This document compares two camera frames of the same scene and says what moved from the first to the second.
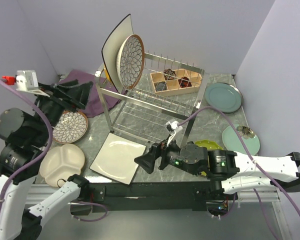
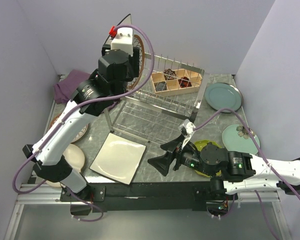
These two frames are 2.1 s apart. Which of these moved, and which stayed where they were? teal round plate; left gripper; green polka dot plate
Moved: left gripper
Stayed: green polka dot plate; teal round plate
